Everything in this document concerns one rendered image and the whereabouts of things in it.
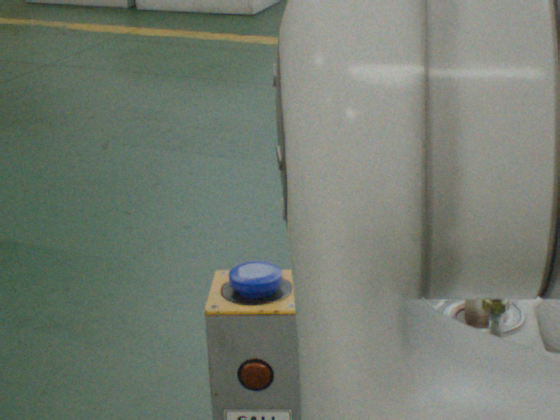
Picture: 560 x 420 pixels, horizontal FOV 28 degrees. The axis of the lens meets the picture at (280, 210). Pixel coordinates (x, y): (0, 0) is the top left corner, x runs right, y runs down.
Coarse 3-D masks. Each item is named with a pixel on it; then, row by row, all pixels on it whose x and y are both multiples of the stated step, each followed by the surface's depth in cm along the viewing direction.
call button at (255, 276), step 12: (240, 264) 84; (252, 264) 84; (264, 264) 84; (228, 276) 83; (240, 276) 82; (252, 276) 82; (264, 276) 82; (276, 276) 82; (240, 288) 81; (252, 288) 81; (264, 288) 81; (276, 288) 83
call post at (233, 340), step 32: (224, 320) 80; (256, 320) 80; (288, 320) 80; (224, 352) 81; (256, 352) 81; (288, 352) 81; (224, 384) 82; (288, 384) 82; (224, 416) 83; (256, 416) 83; (288, 416) 83
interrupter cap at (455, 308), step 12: (444, 300) 93; (456, 300) 93; (444, 312) 91; (456, 312) 92; (516, 312) 91; (468, 324) 90; (480, 324) 90; (504, 324) 89; (516, 324) 89; (504, 336) 88
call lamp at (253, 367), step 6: (246, 366) 81; (252, 366) 81; (258, 366) 81; (264, 366) 81; (246, 372) 82; (252, 372) 81; (258, 372) 81; (264, 372) 81; (246, 378) 82; (252, 378) 82; (258, 378) 82; (264, 378) 82; (246, 384) 82; (252, 384) 82; (258, 384) 82; (264, 384) 82
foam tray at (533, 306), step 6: (522, 300) 109; (528, 300) 109; (534, 300) 109; (540, 300) 109; (522, 306) 108; (528, 306) 108; (534, 306) 108; (540, 306) 109; (528, 312) 107; (534, 312) 108; (540, 312) 109; (534, 318) 106; (540, 336) 102; (540, 342) 101; (540, 348) 100; (546, 354) 99; (552, 354) 99; (558, 354) 99; (552, 360) 98; (558, 360) 98
